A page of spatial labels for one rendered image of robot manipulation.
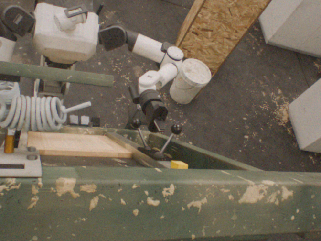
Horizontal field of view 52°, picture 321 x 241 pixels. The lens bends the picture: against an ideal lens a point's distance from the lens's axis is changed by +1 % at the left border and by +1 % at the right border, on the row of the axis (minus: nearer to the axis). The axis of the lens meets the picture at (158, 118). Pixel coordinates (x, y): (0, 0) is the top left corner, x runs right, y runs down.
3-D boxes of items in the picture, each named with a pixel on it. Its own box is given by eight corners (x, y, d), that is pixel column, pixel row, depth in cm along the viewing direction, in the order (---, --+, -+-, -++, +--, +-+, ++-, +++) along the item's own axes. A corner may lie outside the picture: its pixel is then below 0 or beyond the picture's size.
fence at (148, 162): (114, 139, 172) (115, 132, 172) (203, 194, 84) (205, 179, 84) (105, 139, 170) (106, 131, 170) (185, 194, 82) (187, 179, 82)
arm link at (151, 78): (148, 103, 135) (165, 88, 144) (148, 84, 129) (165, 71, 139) (135, 98, 137) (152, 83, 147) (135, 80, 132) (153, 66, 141)
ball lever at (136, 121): (151, 148, 121) (136, 115, 118) (154, 150, 117) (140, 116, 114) (142, 153, 120) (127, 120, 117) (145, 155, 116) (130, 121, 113)
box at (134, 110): (145, 110, 207) (155, 93, 193) (147, 126, 201) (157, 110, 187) (127, 108, 203) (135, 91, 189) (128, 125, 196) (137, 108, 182)
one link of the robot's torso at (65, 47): (27, 7, 165) (28, -35, 133) (95, 20, 178) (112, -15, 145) (23, 64, 160) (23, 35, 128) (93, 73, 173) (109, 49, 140)
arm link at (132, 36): (132, 49, 161) (106, 38, 159) (139, 31, 158) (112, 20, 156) (131, 53, 151) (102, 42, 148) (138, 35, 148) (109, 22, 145)
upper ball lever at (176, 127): (159, 159, 109) (181, 126, 111) (164, 162, 106) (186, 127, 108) (150, 154, 108) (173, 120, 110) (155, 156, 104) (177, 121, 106)
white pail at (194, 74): (194, 85, 345) (215, 55, 308) (197, 109, 328) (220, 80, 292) (165, 80, 335) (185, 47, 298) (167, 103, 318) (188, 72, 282)
